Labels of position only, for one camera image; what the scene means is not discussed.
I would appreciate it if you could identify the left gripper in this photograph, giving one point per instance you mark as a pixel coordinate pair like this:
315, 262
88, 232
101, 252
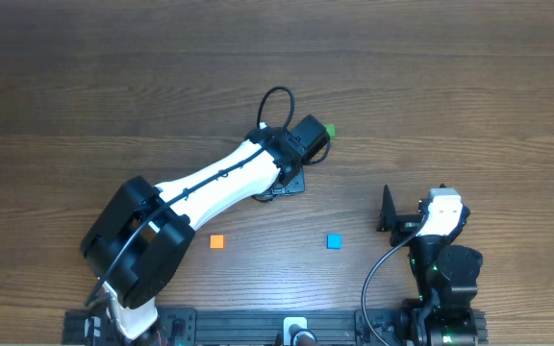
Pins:
289, 186

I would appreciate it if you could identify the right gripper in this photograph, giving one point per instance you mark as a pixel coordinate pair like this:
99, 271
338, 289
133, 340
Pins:
404, 228

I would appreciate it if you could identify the orange cube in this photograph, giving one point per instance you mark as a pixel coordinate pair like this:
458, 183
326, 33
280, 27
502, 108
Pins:
217, 241

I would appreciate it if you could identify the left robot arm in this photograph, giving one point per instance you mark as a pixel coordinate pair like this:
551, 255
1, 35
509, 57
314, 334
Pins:
219, 185

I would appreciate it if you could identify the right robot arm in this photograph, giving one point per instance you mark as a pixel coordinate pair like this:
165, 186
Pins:
455, 274

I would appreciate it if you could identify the green cube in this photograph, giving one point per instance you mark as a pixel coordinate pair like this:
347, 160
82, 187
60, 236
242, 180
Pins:
331, 130

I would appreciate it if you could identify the blue cube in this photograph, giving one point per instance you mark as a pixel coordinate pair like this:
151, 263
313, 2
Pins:
334, 241

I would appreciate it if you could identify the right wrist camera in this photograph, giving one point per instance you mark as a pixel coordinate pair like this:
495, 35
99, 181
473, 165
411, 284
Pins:
443, 211

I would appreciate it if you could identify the mounting rail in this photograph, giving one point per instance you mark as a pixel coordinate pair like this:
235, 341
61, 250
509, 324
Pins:
258, 329

